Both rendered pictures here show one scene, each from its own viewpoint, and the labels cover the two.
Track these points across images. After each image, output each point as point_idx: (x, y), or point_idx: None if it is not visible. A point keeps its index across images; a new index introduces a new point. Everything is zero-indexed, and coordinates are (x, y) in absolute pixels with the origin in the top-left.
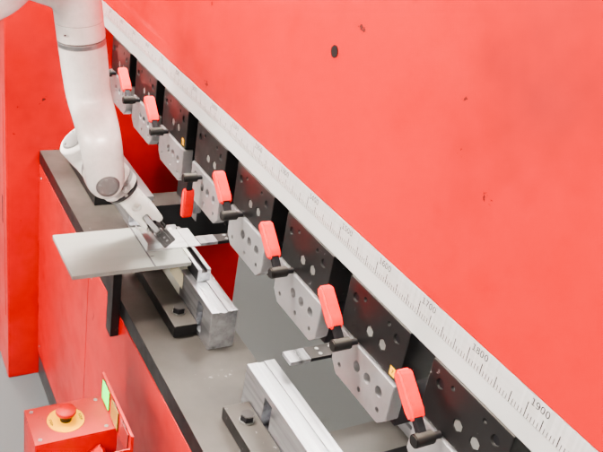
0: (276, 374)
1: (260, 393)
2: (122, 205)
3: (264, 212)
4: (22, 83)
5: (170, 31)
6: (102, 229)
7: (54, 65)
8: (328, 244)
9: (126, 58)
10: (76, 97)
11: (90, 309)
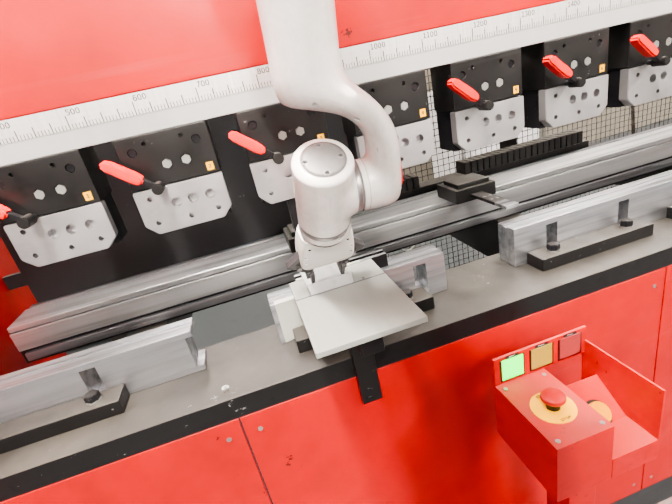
0: (518, 219)
1: (539, 228)
2: (349, 234)
3: (510, 73)
4: None
5: (214, 29)
6: (196, 393)
7: None
8: (600, 24)
9: (64, 168)
10: (338, 69)
11: (274, 465)
